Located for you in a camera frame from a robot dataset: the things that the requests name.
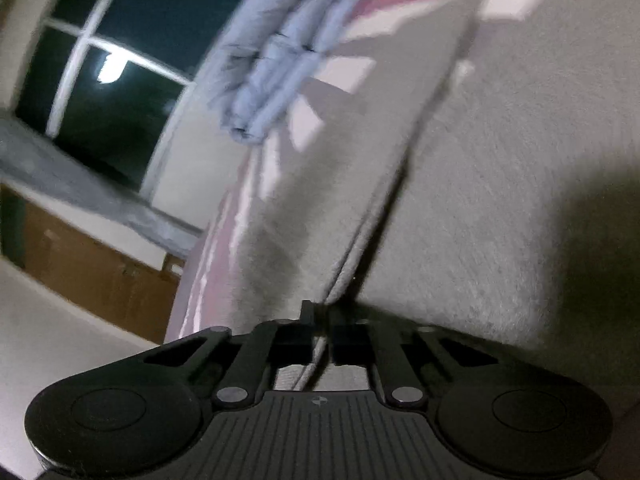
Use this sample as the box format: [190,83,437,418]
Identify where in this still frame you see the grey pants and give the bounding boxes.
[229,0,639,387]

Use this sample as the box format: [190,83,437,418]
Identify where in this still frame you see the striped pink grey bedsheet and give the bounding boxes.
[165,0,542,341]

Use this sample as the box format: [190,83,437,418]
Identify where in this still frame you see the brown wooden door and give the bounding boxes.
[23,203,178,344]

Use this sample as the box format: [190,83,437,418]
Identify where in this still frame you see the light blue folded duvet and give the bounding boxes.
[206,0,361,145]

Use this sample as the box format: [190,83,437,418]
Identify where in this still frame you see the grey curtain left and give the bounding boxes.
[1,110,201,258]

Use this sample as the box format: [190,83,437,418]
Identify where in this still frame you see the window with white frame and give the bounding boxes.
[14,0,241,198]

